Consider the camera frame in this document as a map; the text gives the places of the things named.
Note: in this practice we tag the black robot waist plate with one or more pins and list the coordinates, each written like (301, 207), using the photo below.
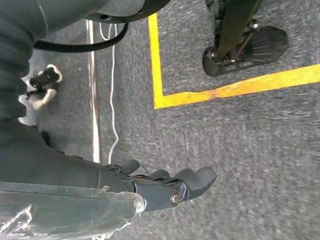
(155, 7)

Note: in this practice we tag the clear plastic film wrap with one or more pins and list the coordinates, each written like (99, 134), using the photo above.
(62, 215)

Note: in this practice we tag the black robot right leg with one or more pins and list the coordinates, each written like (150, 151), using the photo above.
(235, 23)

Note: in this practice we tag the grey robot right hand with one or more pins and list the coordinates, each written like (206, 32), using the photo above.
(62, 169)

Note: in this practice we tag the black robot right foot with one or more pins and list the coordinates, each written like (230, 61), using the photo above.
(265, 44)

